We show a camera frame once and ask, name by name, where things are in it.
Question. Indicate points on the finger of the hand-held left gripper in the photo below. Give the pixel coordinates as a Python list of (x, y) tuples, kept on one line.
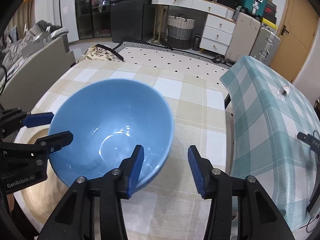
[(37, 119), (60, 140)]

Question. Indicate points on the wooden door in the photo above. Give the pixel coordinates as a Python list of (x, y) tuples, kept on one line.
[(295, 30)]

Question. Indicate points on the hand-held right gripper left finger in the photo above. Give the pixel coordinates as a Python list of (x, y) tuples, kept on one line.
[(136, 170)]

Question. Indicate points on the teal checked tablecloth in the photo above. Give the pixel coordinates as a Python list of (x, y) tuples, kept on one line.
[(262, 117)]

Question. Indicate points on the grey cardboard box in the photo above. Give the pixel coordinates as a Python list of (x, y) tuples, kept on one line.
[(35, 45)]

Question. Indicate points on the stack of black cases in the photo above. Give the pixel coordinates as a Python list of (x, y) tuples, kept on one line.
[(270, 10)]

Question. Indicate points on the cream plate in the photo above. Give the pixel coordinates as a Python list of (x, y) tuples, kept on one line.
[(37, 205)]

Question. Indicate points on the woven laundry basket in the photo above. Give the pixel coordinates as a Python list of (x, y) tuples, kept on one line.
[(180, 30)]

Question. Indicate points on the white desk with drawers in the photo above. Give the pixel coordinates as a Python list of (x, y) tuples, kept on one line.
[(217, 30)]

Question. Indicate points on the yellow box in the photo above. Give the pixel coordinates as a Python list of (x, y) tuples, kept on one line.
[(268, 25)]

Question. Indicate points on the black bottle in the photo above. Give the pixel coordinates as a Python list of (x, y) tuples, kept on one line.
[(196, 42)]

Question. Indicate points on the light blue ribbed bowl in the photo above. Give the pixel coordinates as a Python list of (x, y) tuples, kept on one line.
[(112, 110)]

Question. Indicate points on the grey padded coat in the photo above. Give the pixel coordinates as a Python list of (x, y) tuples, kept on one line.
[(15, 47)]

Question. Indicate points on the silver suitcase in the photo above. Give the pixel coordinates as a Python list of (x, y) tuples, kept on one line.
[(265, 45)]

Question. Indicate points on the black glass cabinet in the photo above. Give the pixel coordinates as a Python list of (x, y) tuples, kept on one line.
[(92, 17)]

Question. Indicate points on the beige suitcase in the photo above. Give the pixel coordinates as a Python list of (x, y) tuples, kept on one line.
[(242, 37)]

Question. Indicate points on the dark grey fridge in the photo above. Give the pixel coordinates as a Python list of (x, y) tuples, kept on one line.
[(127, 17)]

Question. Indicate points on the patterned tote bag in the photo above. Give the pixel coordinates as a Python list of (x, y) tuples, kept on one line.
[(100, 53)]

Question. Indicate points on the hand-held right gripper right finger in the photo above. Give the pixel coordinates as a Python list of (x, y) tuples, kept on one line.
[(197, 172)]

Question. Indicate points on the black and white rug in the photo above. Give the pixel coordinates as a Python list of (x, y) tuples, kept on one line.
[(175, 57)]

